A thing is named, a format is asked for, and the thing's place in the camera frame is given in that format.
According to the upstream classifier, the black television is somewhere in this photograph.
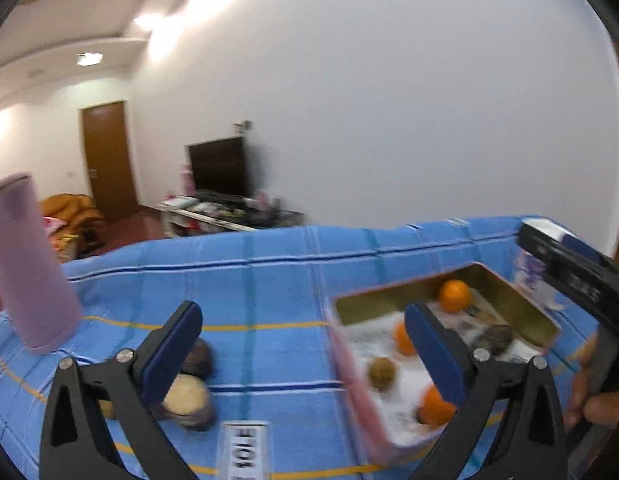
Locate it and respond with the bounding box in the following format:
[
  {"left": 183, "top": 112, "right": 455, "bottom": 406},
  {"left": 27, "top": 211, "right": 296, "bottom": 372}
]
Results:
[{"left": 188, "top": 136, "right": 252, "bottom": 197}]

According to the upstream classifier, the small brown kiwi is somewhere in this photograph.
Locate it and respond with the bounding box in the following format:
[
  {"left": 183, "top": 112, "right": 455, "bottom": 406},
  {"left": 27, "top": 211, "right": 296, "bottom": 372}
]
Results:
[{"left": 99, "top": 400, "right": 116, "bottom": 420}]

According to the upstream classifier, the right human hand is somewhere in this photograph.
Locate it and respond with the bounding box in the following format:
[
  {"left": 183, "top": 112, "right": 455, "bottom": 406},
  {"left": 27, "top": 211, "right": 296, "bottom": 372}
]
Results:
[{"left": 563, "top": 335, "right": 619, "bottom": 429}]

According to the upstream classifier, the oval orange kumquat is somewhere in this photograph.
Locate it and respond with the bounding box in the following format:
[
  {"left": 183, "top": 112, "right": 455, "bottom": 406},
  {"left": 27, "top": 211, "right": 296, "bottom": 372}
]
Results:
[{"left": 416, "top": 385, "right": 456, "bottom": 428}]

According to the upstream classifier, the purple electric kettle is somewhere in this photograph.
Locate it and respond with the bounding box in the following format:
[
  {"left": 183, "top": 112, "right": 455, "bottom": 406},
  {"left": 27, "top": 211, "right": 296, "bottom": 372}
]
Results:
[{"left": 0, "top": 174, "right": 82, "bottom": 354}]

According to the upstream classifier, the round orange mandarin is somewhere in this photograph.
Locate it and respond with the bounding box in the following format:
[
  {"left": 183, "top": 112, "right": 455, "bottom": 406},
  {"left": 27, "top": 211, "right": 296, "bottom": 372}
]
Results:
[{"left": 437, "top": 280, "right": 473, "bottom": 314}]

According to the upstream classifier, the white floral mug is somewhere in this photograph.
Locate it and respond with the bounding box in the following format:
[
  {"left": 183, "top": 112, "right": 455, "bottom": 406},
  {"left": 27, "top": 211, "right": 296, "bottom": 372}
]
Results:
[{"left": 513, "top": 217, "right": 572, "bottom": 311}]

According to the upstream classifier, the small orange mandarin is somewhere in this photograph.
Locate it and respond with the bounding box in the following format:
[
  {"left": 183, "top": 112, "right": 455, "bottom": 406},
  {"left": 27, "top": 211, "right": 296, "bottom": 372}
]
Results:
[{"left": 393, "top": 321, "right": 417, "bottom": 356}]

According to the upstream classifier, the blue plaid tablecloth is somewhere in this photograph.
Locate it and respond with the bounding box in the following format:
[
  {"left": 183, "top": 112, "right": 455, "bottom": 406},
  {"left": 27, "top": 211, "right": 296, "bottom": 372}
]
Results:
[{"left": 0, "top": 214, "right": 611, "bottom": 480}]

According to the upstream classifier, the dark yam piece front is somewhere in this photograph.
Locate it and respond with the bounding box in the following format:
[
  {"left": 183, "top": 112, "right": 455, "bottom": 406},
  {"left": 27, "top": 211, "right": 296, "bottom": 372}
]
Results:
[{"left": 473, "top": 324, "right": 515, "bottom": 356}]

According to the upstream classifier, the pink floral cushion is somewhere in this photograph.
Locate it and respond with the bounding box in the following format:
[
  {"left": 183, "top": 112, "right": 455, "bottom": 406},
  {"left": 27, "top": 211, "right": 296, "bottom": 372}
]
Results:
[{"left": 42, "top": 217, "right": 66, "bottom": 236}]

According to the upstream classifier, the white tv stand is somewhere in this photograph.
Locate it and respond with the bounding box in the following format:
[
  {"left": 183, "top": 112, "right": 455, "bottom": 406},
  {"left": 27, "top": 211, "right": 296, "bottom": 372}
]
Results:
[{"left": 157, "top": 196, "right": 305, "bottom": 238}]

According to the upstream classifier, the brown wooden door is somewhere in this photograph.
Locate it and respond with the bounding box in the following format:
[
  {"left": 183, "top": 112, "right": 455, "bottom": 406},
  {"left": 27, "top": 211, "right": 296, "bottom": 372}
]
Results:
[{"left": 82, "top": 101, "right": 139, "bottom": 223}]

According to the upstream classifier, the pink cookie tin box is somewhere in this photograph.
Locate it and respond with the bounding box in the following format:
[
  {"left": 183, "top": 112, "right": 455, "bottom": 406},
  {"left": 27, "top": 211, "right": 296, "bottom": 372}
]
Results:
[{"left": 328, "top": 262, "right": 561, "bottom": 464}]

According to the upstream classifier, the brown kiwi fruit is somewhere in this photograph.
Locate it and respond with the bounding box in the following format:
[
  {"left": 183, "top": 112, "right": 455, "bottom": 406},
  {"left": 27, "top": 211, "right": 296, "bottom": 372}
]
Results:
[{"left": 367, "top": 356, "right": 396, "bottom": 391}]

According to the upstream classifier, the orange leather sofa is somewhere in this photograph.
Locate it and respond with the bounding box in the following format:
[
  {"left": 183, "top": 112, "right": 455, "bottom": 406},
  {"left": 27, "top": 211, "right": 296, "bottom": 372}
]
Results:
[{"left": 39, "top": 193, "right": 108, "bottom": 263}]

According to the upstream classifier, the dark yam end piece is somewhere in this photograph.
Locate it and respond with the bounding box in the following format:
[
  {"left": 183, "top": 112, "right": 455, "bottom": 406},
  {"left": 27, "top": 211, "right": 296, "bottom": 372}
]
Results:
[{"left": 180, "top": 338, "right": 214, "bottom": 379}]

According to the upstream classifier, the cut purple yam cylinder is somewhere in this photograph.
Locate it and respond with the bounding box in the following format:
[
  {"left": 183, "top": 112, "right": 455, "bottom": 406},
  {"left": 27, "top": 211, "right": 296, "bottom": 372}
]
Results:
[{"left": 160, "top": 374, "right": 216, "bottom": 431}]

